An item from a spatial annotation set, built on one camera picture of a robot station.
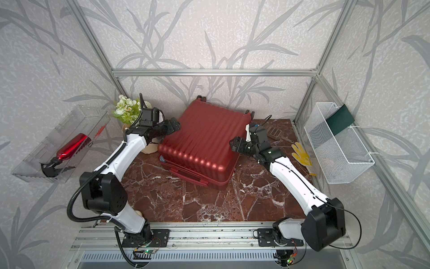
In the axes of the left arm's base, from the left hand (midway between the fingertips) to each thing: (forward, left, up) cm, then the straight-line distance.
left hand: (176, 126), depth 87 cm
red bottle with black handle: (-29, +36, +10) cm, 48 cm away
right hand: (-11, -30, 0) cm, 32 cm away
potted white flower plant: (+2, +23, +8) cm, 24 cm away
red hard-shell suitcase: (0, -9, -24) cm, 25 cm away
